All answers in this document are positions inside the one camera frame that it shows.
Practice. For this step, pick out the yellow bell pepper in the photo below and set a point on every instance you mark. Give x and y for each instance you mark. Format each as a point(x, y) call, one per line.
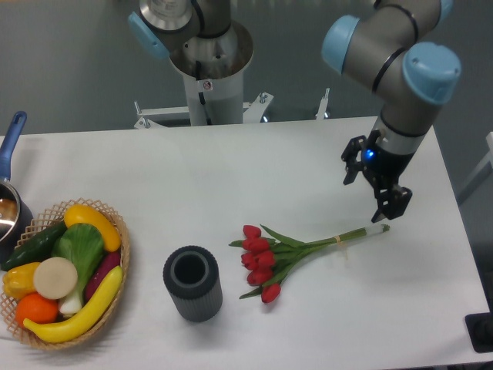
point(19, 281)

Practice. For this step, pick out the woven wicker basket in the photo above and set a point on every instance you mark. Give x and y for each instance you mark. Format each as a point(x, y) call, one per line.
point(51, 216)

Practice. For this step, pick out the yellow banana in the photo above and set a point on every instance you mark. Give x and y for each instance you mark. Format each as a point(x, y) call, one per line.
point(86, 318)

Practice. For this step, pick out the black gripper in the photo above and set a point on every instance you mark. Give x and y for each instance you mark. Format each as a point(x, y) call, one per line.
point(382, 170)

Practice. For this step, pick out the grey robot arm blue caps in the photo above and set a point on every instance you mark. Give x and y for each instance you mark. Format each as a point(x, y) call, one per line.
point(385, 53)

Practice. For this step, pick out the black box at edge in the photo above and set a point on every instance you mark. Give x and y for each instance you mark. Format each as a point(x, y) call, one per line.
point(480, 331)

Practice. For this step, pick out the blue handled saucepan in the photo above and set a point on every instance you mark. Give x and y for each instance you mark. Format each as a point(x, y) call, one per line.
point(15, 214)

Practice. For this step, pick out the white furniture piece right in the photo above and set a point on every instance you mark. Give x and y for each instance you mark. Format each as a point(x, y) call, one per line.
point(478, 175)

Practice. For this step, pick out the white metal base frame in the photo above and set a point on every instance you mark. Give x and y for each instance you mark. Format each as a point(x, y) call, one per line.
point(261, 110)

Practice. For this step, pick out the beige round disc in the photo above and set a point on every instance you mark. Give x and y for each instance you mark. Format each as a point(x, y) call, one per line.
point(55, 278)

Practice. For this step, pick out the purple sweet potato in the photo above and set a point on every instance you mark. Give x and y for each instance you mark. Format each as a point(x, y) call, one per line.
point(110, 261)

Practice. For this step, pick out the green cucumber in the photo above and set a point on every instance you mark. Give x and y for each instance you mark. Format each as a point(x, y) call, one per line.
point(37, 248)

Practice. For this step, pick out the dark grey ribbed vase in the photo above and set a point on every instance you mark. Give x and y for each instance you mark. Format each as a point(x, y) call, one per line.
point(192, 278)

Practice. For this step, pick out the red tulip bouquet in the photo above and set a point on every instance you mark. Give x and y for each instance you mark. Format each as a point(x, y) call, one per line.
point(269, 256)

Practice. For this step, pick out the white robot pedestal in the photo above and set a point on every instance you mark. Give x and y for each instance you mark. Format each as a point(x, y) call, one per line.
point(212, 71)

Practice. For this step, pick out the orange fruit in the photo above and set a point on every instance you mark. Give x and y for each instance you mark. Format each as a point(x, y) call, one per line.
point(36, 308)

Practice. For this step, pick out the yellow squash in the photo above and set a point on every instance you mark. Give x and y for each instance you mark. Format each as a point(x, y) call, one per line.
point(84, 214)

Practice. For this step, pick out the green bok choy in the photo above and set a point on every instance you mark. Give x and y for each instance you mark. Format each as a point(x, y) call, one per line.
point(82, 244)

